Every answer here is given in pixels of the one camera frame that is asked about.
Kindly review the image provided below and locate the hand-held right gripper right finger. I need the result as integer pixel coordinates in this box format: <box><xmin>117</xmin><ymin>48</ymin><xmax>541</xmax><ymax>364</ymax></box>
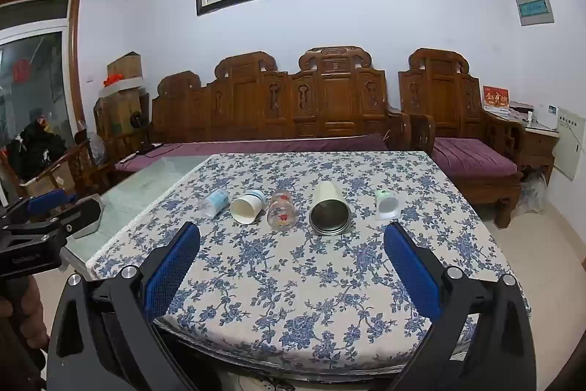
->
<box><xmin>382</xmin><ymin>222</ymin><xmax>537</xmax><ymax>391</ymax></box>

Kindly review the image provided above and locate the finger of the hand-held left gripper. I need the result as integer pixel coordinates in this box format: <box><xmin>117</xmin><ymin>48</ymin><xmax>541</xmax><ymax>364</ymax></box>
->
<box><xmin>25</xmin><ymin>188</ymin><xmax>78</xmax><ymax>220</ymax></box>
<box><xmin>43</xmin><ymin>195</ymin><xmax>104</xmax><ymax>240</ymax></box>

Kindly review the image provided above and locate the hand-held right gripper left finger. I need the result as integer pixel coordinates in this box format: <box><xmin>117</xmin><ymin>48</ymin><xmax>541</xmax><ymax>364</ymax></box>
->
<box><xmin>46</xmin><ymin>221</ymin><xmax>202</xmax><ymax>391</ymax></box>

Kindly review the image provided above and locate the small white green cup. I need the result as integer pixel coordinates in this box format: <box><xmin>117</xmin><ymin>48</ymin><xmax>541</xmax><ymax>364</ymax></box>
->
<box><xmin>375</xmin><ymin>188</ymin><xmax>402</xmax><ymax>221</ymax></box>

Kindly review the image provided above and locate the clear plastic cup blue print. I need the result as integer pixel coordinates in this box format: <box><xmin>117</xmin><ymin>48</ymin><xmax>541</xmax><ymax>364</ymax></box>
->
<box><xmin>198</xmin><ymin>188</ymin><xmax>230</xmax><ymax>218</ymax></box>

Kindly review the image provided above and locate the white paper cup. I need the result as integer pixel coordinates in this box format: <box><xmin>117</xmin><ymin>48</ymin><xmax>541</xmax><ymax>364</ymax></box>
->
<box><xmin>230</xmin><ymin>189</ymin><xmax>267</xmax><ymax>225</ymax></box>

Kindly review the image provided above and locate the cream steel tumbler cup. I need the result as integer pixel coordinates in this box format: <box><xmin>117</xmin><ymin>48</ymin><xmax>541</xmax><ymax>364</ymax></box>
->
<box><xmin>308</xmin><ymin>181</ymin><xmax>353</xmax><ymax>236</ymax></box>

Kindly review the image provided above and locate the glass cup red print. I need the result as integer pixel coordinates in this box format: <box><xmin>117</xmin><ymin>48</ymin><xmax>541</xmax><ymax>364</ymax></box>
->
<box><xmin>266</xmin><ymin>191</ymin><xmax>296</xmax><ymax>232</ymax></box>

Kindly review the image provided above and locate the person's left hand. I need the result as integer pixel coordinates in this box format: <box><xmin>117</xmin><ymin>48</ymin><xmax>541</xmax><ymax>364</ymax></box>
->
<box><xmin>0</xmin><ymin>281</ymin><xmax>50</xmax><ymax>355</ymax></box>

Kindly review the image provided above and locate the wooden chair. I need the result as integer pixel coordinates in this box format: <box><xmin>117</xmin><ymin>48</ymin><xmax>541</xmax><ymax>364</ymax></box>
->
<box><xmin>18</xmin><ymin>130</ymin><xmax>120</xmax><ymax>200</ymax></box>

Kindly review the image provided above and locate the dark clothes pile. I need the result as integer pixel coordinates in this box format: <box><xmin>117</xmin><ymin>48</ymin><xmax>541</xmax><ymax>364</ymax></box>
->
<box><xmin>4</xmin><ymin>116</ymin><xmax>69</xmax><ymax>183</ymax></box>

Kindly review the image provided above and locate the blue floral tablecloth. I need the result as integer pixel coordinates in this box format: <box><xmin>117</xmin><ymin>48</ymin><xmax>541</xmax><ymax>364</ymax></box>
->
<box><xmin>86</xmin><ymin>151</ymin><xmax>532</xmax><ymax>373</ymax></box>

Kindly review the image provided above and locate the large cardboard box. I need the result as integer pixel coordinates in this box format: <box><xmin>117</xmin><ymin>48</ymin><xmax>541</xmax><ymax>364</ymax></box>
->
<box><xmin>94</xmin><ymin>88</ymin><xmax>149</xmax><ymax>136</ymax></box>

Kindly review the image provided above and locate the wooden-framed glass door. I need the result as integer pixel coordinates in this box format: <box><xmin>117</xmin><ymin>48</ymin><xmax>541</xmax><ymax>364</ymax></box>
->
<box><xmin>0</xmin><ymin>0</ymin><xmax>88</xmax><ymax>209</ymax></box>

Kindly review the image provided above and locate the purple armchair cushion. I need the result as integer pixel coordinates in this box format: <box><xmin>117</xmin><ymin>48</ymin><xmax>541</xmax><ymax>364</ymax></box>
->
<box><xmin>431</xmin><ymin>137</ymin><xmax>518</xmax><ymax>177</ymax></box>

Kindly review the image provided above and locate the red lantern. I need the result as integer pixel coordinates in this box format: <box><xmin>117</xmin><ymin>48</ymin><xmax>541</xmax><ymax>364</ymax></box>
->
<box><xmin>13</xmin><ymin>58</ymin><xmax>31</xmax><ymax>85</ymax></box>

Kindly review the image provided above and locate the clear plastic bag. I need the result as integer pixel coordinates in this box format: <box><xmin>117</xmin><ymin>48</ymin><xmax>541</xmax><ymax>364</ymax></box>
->
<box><xmin>519</xmin><ymin>171</ymin><xmax>549</xmax><ymax>213</ymax></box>

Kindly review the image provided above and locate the small cardboard box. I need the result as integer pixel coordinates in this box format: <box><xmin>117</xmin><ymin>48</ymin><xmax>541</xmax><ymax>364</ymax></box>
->
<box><xmin>107</xmin><ymin>51</ymin><xmax>142</xmax><ymax>81</ymax></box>

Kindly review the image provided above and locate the long purple sofa cushion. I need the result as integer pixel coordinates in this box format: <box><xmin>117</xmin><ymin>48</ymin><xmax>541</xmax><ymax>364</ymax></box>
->
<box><xmin>114</xmin><ymin>133</ymin><xmax>390</xmax><ymax>174</ymax></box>

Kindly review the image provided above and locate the carved wooden armchair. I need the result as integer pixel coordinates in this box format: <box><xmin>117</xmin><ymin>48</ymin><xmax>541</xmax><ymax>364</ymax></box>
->
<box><xmin>397</xmin><ymin>47</ymin><xmax>527</xmax><ymax>229</ymax></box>

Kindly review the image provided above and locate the wooden side table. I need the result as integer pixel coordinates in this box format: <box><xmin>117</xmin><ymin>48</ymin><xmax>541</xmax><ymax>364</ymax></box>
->
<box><xmin>517</xmin><ymin>116</ymin><xmax>560</xmax><ymax>177</ymax></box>

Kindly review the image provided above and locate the carved wooden sofa bench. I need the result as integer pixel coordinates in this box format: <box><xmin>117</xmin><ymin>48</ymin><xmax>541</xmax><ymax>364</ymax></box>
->
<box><xmin>149</xmin><ymin>46</ymin><xmax>413</xmax><ymax>154</ymax></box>

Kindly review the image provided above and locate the red desk calendar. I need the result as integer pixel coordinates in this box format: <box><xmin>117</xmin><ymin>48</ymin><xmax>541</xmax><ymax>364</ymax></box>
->
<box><xmin>482</xmin><ymin>85</ymin><xmax>510</xmax><ymax>112</ymax></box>

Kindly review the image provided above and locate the white box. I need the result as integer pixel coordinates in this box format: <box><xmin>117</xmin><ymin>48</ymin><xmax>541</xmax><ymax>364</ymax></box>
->
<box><xmin>532</xmin><ymin>103</ymin><xmax>560</xmax><ymax>130</ymax></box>

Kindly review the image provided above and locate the white wall panel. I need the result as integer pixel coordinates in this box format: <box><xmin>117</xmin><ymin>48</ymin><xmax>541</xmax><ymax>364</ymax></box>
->
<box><xmin>552</xmin><ymin>109</ymin><xmax>586</xmax><ymax>182</ymax></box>

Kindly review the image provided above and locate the grey wall electrical box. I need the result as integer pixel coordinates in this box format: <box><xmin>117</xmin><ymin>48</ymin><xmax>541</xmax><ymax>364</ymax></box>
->
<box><xmin>514</xmin><ymin>0</ymin><xmax>556</xmax><ymax>26</ymax></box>

